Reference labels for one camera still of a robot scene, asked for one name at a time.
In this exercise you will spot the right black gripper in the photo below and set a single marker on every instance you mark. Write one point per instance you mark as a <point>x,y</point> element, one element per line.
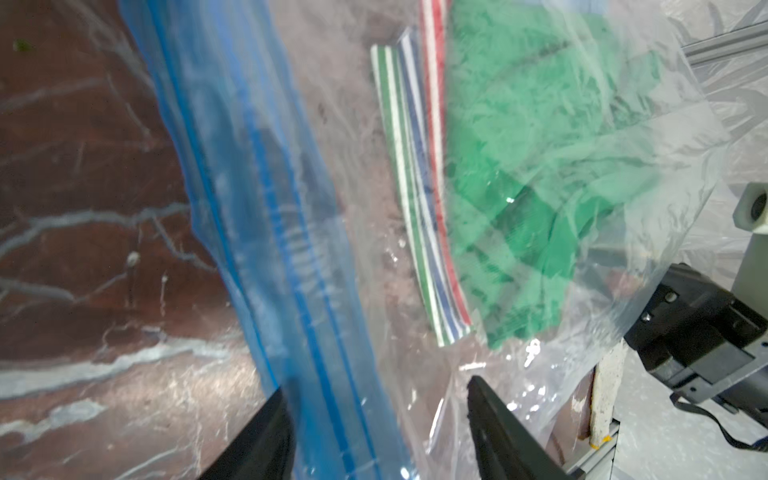
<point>704,342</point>

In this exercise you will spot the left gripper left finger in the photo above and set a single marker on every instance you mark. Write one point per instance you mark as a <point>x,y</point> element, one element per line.
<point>264,449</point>

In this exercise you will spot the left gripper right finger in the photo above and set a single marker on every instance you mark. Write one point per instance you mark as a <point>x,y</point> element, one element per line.
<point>504,449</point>

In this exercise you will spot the clear vacuum bag blue zip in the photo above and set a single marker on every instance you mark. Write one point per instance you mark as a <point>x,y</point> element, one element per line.
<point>273,111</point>

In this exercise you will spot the green tank top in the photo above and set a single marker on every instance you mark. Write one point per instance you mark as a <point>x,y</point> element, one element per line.
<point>543,147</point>

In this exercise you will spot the striped folded garment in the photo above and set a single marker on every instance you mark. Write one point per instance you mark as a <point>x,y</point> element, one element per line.
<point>410,83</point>

